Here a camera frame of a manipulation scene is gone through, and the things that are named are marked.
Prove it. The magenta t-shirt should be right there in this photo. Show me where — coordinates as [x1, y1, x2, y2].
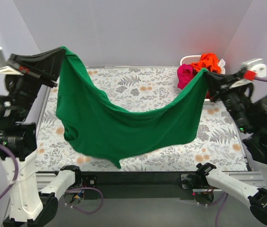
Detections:
[177, 64, 196, 89]

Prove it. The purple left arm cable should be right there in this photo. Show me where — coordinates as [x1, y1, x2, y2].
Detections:
[0, 139, 104, 227]

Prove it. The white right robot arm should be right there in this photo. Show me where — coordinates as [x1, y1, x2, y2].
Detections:
[196, 69, 267, 225]

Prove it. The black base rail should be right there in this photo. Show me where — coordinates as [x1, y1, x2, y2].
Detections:
[81, 171, 195, 200]

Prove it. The green t-shirt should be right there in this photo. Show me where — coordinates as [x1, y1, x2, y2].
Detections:
[56, 47, 207, 168]

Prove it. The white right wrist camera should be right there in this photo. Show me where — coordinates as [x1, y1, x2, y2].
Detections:
[241, 58, 267, 80]

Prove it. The orange t-shirt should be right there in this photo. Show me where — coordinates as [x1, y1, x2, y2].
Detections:
[190, 53, 221, 73]

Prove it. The white t-shirt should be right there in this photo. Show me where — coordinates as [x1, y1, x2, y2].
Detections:
[218, 59, 226, 74]

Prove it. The floral patterned table mat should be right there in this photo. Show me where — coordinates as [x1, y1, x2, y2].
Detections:
[36, 67, 248, 172]

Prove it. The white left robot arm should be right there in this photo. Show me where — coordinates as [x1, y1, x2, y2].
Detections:
[0, 47, 83, 227]

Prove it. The white perforated laundry basket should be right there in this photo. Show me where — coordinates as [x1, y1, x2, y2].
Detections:
[179, 54, 226, 105]

